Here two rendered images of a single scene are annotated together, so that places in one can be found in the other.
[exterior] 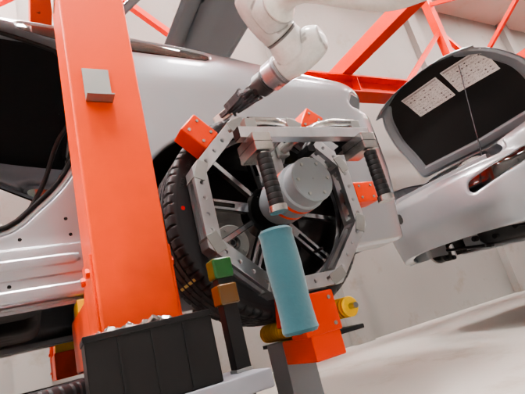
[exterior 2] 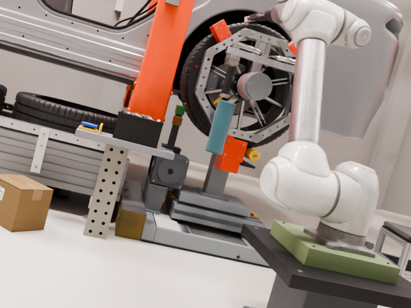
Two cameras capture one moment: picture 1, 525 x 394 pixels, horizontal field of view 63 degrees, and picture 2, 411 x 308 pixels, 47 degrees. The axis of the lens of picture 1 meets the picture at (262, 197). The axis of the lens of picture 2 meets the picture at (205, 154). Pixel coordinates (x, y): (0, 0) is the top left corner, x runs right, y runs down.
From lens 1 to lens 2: 138 cm
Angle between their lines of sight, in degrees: 29
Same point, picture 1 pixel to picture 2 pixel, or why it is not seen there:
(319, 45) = not seen: hidden behind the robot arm
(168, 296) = (161, 108)
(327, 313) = (238, 152)
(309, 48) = not seen: hidden behind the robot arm
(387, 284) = not seen: outside the picture
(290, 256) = (224, 117)
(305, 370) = (221, 172)
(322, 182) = (263, 90)
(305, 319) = (214, 147)
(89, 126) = (161, 17)
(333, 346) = (232, 167)
